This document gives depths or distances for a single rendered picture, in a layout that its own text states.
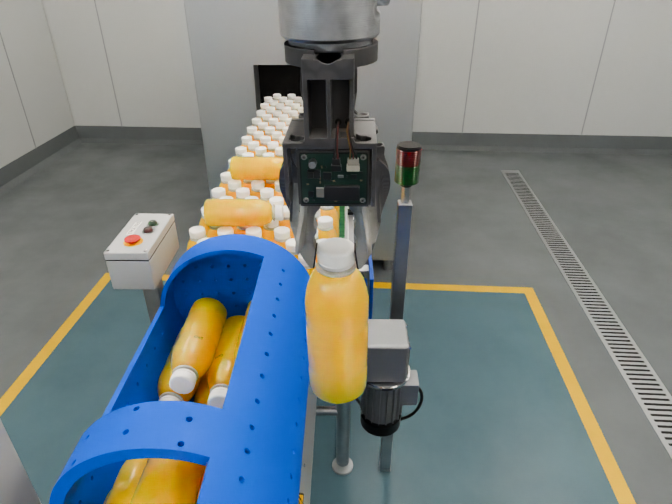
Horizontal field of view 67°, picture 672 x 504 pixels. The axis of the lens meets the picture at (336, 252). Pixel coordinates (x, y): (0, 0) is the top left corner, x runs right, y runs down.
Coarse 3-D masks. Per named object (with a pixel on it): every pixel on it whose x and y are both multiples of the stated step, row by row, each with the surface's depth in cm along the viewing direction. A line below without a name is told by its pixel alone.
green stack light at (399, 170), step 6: (396, 168) 129; (402, 168) 128; (408, 168) 127; (414, 168) 128; (396, 174) 130; (402, 174) 129; (408, 174) 128; (414, 174) 129; (396, 180) 131; (402, 180) 129; (408, 180) 129; (414, 180) 130
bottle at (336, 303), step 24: (312, 288) 51; (336, 288) 50; (360, 288) 51; (312, 312) 51; (336, 312) 50; (360, 312) 51; (312, 336) 53; (336, 336) 52; (360, 336) 53; (312, 360) 55; (336, 360) 53; (360, 360) 55; (312, 384) 58; (336, 384) 55; (360, 384) 57
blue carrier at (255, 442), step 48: (240, 240) 90; (192, 288) 98; (240, 288) 97; (288, 288) 85; (144, 336) 86; (288, 336) 76; (144, 384) 83; (240, 384) 62; (288, 384) 69; (96, 432) 57; (144, 432) 54; (192, 432) 54; (240, 432) 57; (288, 432) 64; (96, 480) 68; (240, 480) 53; (288, 480) 59
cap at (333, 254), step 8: (328, 240) 51; (336, 240) 51; (344, 240) 51; (320, 248) 50; (328, 248) 50; (336, 248) 50; (344, 248) 50; (352, 248) 50; (320, 256) 49; (328, 256) 49; (336, 256) 49; (344, 256) 49; (352, 256) 50; (320, 264) 50; (328, 264) 49; (336, 264) 49; (344, 264) 49; (352, 264) 50
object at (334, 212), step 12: (276, 108) 230; (264, 120) 213; (264, 132) 202; (264, 144) 186; (240, 156) 176; (276, 156) 177; (240, 180) 160; (264, 180) 160; (228, 192) 151; (252, 192) 151; (276, 192) 151; (336, 216) 141; (336, 228) 142
